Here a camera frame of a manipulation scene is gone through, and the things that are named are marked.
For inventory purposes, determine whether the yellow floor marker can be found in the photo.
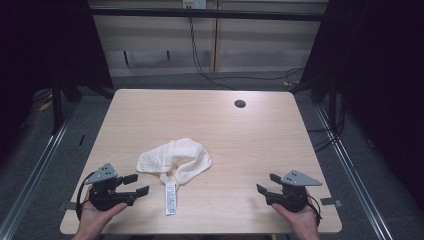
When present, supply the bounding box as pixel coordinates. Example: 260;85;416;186
38;99;54;112

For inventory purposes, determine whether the black metal stand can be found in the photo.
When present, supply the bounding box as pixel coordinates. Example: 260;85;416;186
50;75;65;135

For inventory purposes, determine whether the aluminium floor rail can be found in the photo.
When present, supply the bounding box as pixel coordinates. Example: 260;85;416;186
314;102;395;240
0;102;80;240

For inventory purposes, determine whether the long black floor cable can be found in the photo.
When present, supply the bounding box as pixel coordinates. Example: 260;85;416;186
187;16;305;92

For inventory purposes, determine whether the white towel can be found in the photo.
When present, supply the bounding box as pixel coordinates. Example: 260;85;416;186
136;137;213;216

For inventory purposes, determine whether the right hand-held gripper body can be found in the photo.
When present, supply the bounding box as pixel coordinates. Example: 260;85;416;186
266;169;323;214

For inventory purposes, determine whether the black curtain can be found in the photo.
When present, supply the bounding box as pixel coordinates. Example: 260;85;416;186
0;0;114;164
299;0;424;204

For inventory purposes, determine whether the person's left hand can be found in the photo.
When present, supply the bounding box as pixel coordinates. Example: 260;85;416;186
77;187;129;235

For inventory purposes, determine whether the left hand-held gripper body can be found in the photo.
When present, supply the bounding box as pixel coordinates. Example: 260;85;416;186
83;162;138;212

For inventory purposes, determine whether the grey tape strip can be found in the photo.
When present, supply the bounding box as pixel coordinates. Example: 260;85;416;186
56;201;78;212
320;196;344;209

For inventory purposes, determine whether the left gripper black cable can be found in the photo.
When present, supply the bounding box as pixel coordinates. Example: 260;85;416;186
75;171;98;222

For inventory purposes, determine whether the bundle of black cables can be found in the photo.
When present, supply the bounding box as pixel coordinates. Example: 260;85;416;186
305;92;347;154

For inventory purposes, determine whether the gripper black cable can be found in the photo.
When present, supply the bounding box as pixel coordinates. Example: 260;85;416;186
306;194;323;228
75;171;98;222

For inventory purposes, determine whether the white wall power outlet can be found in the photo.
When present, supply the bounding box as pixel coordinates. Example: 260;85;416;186
182;0;208;10

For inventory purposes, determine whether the person's right hand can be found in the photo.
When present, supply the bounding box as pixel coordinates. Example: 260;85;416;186
271;196;320;236

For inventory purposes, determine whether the black horizontal frame bar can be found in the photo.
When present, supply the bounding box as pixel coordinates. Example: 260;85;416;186
89;6;330;22

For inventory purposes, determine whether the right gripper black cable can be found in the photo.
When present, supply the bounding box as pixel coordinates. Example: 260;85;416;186
306;194;323;228

